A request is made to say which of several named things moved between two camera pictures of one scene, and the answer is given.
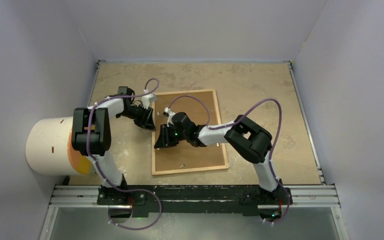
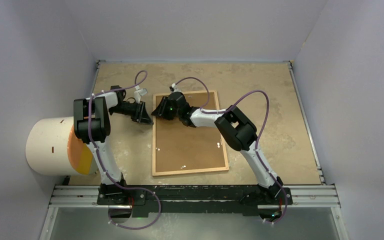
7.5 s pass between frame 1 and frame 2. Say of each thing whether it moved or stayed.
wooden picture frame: stayed
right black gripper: moved
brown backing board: stayed
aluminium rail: stayed
